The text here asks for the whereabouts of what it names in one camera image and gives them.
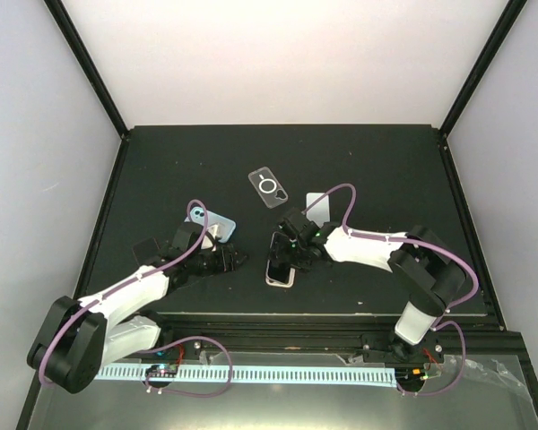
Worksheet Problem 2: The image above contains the clear magsafe phone case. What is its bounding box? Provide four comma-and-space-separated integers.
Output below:
247, 167, 289, 209

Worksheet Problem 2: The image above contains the red cased phone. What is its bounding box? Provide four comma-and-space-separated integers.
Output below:
132, 237, 160, 265

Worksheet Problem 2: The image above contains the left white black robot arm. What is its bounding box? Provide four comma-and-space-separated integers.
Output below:
27, 222, 247, 393

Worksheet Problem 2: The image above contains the small circuit board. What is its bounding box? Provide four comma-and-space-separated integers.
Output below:
145, 364, 178, 379
395, 367, 442, 382

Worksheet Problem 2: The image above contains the light blue phone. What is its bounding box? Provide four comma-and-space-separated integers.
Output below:
185, 206, 237, 243

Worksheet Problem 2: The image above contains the white phone face down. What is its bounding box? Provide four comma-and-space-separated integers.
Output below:
306, 192, 330, 227

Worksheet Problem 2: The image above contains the white slotted cable duct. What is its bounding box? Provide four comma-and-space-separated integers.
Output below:
95, 363, 397, 389

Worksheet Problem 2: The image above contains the left black corner post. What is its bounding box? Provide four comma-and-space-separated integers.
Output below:
44, 0, 129, 139

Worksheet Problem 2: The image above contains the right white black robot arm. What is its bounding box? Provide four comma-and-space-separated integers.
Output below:
268, 209, 478, 361

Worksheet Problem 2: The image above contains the right black corner post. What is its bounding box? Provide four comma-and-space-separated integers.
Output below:
439, 0, 527, 137

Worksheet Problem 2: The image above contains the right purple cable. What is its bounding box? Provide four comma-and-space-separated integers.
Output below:
300, 182, 480, 398

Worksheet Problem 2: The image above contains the right small circuit board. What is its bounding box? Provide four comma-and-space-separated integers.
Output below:
395, 367, 442, 382

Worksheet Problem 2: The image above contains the black corner post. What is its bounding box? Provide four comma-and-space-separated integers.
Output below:
44, 0, 129, 139
439, 0, 527, 137

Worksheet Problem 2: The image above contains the beige pink phone case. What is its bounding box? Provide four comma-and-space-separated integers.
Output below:
264, 230, 296, 288

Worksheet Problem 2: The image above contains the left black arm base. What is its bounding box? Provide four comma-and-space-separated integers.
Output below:
140, 340, 202, 361

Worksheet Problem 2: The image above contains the black front frame rail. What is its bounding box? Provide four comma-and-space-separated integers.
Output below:
138, 314, 538, 429

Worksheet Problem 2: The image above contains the black screen phone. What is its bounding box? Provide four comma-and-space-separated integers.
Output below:
266, 231, 294, 281

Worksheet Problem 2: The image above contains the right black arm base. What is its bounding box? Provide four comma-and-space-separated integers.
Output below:
360, 331, 444, 365

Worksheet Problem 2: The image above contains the left small circuit board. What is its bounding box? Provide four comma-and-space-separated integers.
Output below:
145, 364, 178, 379

